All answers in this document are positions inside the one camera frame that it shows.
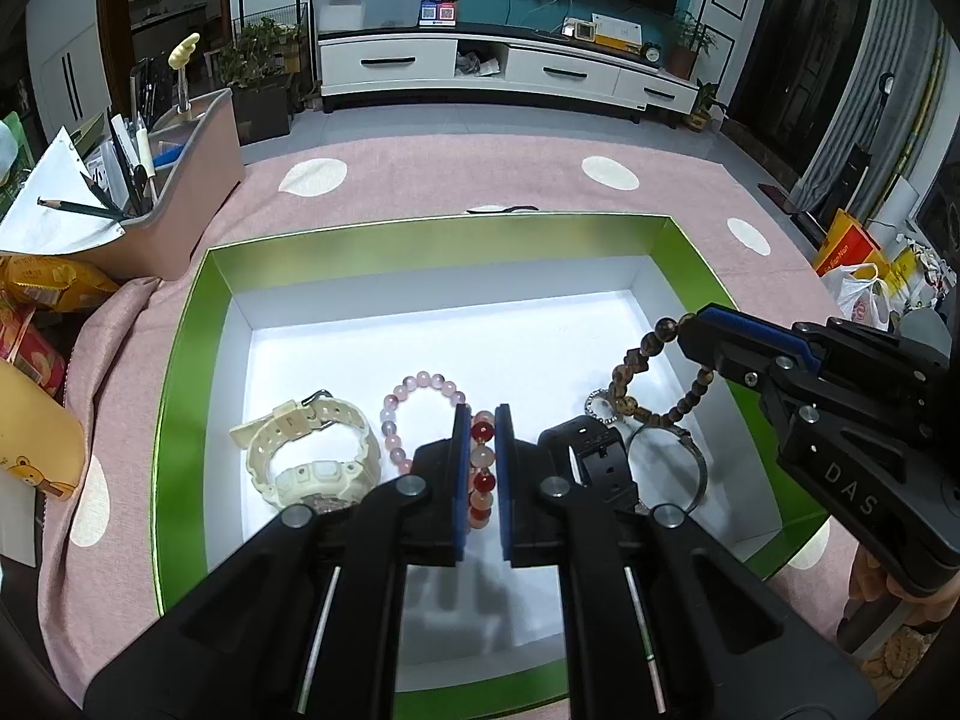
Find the red bead bracelet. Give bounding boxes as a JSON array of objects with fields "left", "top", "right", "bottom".
[{"left": 465, "top": 409, "right": 498, "bottom": 530}]

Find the orange paper bag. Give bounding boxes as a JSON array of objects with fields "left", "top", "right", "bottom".
[{"left": 812, "top": 210, "right": 889, "bottom": 277}]

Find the potted plant in planter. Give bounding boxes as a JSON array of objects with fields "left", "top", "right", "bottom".
[{"left": 220, "top": 16, "right": 306, "bottom": 145}]

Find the white paper sheet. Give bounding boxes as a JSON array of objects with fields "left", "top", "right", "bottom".
[{"left": 0, "top": 127, "right": 129, "bottom": 257}]

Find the white tv cabinet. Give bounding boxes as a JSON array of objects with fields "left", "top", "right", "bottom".
[{"left": 319, "top": 31, "right": 698, "bottom": 115}]

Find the brown wooden bead bracelet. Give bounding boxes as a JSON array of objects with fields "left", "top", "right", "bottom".
[{"left": 608, "top": 313, "right": 718, "bottom": 431}]

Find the right hand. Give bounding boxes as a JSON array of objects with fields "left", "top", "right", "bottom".
[{"left": 848, "top": 546, "right": 923, "bottom": 605}]

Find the silver bangle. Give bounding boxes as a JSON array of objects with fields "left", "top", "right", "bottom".
[{"left": 625, "top": 426, "right": 709, "bottom": 514}]

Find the white plastic shopping bag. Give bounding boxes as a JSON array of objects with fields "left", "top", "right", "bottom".
[{"left": 820, "top": 263, "right": 892, "bottom": 330}]

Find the green cardboard box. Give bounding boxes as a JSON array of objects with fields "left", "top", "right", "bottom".
[{"left": 151, "top": 213, "right": 832, "bottom": 720}]

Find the pink desk organizer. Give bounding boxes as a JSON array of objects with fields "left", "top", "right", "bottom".
[{"left": 75, "top": 88, "right": 244, "bottom": 281}]

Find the clear storage bin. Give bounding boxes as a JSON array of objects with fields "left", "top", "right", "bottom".
[{"left": 313, "top": 0, "right": 421, "bottom": 34}]

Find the pink bead bracelet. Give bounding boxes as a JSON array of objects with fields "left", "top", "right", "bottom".
[{"left": 379, "top": 369, "right": 470, "bottom": 478}]

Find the black watch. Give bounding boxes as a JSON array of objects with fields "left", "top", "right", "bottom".
[{"left": 539, "top": 415, "right": 640, "bottom": 512}]

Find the pink polka dot cloth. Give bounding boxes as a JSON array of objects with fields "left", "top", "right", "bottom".
[{"left": 37, "top": 135, "right": 838, "bottom": 700}]

